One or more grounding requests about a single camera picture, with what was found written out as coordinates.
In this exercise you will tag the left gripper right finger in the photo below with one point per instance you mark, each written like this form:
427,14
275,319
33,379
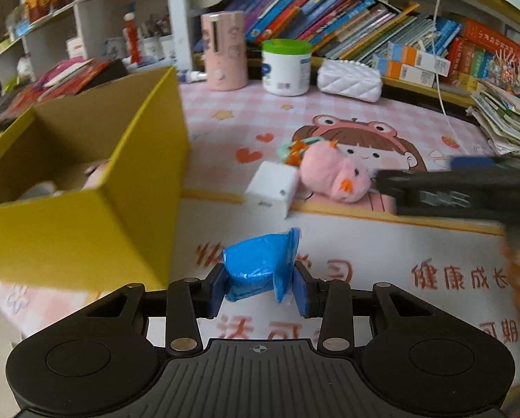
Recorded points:
329,300

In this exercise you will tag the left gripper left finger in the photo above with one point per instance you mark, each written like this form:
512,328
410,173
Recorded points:
189,300

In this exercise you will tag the blue plastic packet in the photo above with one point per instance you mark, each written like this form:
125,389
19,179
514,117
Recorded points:
261,264

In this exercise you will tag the pink plush duck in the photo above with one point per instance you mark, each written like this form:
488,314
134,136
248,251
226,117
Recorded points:
326,170

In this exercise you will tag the grey mouse toy car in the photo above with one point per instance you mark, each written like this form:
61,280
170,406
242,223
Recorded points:
79,177

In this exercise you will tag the stack of papers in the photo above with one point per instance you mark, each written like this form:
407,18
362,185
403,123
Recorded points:
498,114

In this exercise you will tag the white charger cube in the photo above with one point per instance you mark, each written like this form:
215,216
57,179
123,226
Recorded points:
272,188

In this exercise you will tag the red book set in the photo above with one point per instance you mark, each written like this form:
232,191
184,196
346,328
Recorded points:
479,53

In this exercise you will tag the yellow cardboard box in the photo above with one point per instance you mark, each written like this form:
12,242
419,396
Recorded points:
118,233

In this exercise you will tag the pink cartoon desk mat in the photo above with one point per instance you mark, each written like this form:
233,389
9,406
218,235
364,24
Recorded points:
458,266

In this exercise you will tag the wooden bookshelf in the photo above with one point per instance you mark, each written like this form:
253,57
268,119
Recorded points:
344,30

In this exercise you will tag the orange white medicine box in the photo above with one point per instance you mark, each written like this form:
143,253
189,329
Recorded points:
414,57

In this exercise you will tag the white quilted pouch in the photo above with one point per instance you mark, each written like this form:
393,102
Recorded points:
351,79

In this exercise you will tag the white jar green lid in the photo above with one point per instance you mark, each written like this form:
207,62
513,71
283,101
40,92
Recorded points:
286,66

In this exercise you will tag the red folders pile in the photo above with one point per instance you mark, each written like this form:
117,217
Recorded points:
66,78

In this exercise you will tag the pink cylindrical humidifier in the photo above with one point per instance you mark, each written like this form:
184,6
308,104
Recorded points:
224,50

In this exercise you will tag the white cubby shelf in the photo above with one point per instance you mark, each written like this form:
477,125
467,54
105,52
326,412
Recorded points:
91,21

